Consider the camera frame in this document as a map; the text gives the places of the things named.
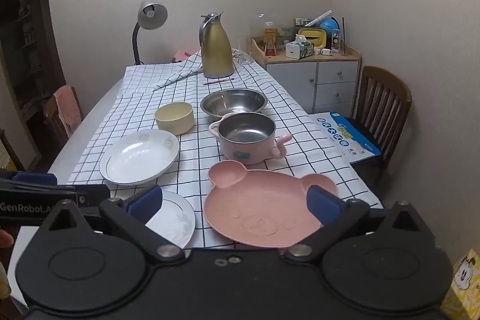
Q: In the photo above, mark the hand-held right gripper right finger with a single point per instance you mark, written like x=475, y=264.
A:
x=322, y=205

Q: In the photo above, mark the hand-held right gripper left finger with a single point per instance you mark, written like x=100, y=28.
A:
x=144, y=203

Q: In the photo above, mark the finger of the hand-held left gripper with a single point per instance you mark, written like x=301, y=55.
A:
x=35, y=178

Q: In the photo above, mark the small white patterned plate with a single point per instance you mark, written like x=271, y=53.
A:
x=176, y=218

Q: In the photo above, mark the white deep plate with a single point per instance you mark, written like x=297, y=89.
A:
x=138, y=158

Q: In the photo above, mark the pink bear-shaped plate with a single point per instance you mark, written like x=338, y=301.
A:
x=258, y=203

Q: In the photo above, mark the cream round bowl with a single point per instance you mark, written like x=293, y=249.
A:
x=174, y=121

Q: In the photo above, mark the large stainless steel bowl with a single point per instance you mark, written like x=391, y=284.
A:
x=232, y=102

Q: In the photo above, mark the wooden chair with cloth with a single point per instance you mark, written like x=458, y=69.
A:
x=50, y=121

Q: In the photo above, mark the blue and white flat box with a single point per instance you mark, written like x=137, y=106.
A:
x=348, y=136

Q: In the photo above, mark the pink cloth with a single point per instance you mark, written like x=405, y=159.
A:
x=69, y=110

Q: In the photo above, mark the black and white checked tablecloth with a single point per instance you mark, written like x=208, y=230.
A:
x=150, y=87

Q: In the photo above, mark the dark wooden chair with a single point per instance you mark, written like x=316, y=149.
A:
x=378, y=95

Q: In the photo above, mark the grey and wood cabinet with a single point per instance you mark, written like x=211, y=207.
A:
x=300, y=80

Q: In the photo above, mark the dark bookcase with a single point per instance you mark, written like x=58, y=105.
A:
x=26, y=42

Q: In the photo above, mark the red pen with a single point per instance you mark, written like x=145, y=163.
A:
x=217, y=82

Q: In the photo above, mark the pink paper bag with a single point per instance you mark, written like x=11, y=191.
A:
x=182, y=55

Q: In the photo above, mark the white tissue box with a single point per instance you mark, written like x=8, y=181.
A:
x=294, y=50

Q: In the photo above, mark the yellow cartoon box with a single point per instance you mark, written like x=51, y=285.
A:
x=465, y=278

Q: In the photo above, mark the clear acrylic stand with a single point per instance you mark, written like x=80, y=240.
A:
x=337, y=42

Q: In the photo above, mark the gold thermos jug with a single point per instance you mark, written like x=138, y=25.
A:
x=217, y=50

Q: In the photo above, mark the yellow tissue holder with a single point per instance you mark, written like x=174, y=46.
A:
x=311, y=35

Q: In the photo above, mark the clear drinking glass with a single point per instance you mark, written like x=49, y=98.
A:
x=243, y=50

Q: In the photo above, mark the blue globe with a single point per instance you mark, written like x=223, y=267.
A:
x=330, y=25

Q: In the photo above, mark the grey desk lamp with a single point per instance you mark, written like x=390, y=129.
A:
x=152, y=18

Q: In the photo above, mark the white rolled paper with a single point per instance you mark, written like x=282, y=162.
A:
x=318, y=17

